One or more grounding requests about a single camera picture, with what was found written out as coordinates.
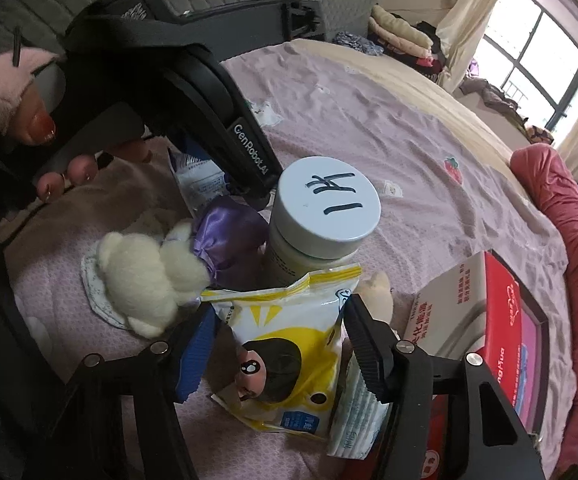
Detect white floral scrunchie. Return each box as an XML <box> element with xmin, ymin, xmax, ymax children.
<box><xmin>81</xmin><ymin>252</ymin><xmax>134</xmax><ymax>332</ymax></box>

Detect blue patterned cloth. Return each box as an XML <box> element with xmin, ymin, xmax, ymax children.
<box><xmin>333</xmin><ymin>31</ymin><xmax>384</xmax><ymax>57</ymax></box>

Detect pink book box tray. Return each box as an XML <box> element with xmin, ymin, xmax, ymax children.
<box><xmin>489</xmin><ymin>249</ymin><xmax>552</xmax><ymax>437</ymax></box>

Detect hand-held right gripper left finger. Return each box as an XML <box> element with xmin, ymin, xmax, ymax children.
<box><xmin>34</xmin><ymin>304</ymin><xmax>220</xmax><ymax>480</ymax></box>

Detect cream plush bear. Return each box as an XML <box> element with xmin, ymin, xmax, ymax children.
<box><xmin>96</xmin><ymin>220</ymin><xmax>396</xmax><ymax>339</ymax></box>

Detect teal white wipes packet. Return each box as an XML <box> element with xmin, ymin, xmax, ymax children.
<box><xmin>166</xmin><ymin>147</ymin><xmax>230</xmax><ymax>217</ymax></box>

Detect teal face mask packet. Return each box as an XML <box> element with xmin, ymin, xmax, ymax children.
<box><xmin>326</xmin><ymin>355</ymin><xmax>394</xmax><ymax>461</ymax></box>

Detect beige bed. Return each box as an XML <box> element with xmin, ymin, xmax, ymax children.
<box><xmin>299</xmin><ymin>37</ymin><xmax>536</xmax><ymax>202</ymax></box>

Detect jar with white lid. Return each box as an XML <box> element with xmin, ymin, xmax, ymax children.
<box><xmin>267</xmin><ymin>156</ymin><xmax>382</xmax><ymax>289</ymax></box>

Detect person's left hand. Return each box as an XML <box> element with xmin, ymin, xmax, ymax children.
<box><xmin>11</xmin><ymin>85</ymin><xmax>152</xmax><ymax>206</ymax></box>

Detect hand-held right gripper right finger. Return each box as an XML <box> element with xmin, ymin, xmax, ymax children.
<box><xmin>343</xmin><ymin>293</ymin><xmax>546</xmax><ymax>480</ymax></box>

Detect pile of folded clothes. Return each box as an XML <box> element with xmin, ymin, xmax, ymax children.
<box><xmin>369</xmin><ymin>4</ymin><xmax>450</xmax><ymax>69</ymax></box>

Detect clothes on window sill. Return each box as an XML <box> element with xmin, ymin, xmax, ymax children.
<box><xmin>459</xmin><ymin>57</ymin><xmax>554</xmax><ymax>147</ymax></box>

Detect red tissue pack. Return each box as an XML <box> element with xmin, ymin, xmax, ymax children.
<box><xmin>399</xmin><ymin>250</ymin><xmax>524</xmax><ymax>480</ymax></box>

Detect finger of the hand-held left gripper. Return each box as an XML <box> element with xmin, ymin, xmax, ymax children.
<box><xmin>226</xmin><ymin>172</ymin><xmax>276</xmax><ymax>212</ymax></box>

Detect window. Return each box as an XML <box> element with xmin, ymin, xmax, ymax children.
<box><xmin>481</xmin><ymin>0</ymin><xmax>578</xmax><ymax>134</ymax></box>

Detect yellow face mask packet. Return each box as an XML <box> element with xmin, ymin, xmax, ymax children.
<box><xmin>201</xmin><ymin>262</ymin><xmax>362</xmax><ymax>444</ymax></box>

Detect purple satin scrunchie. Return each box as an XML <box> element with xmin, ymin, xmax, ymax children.
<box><xmin>191</xmin><ymin>195</ymin><xmax>270</xmax><ymax>289</ymax></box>

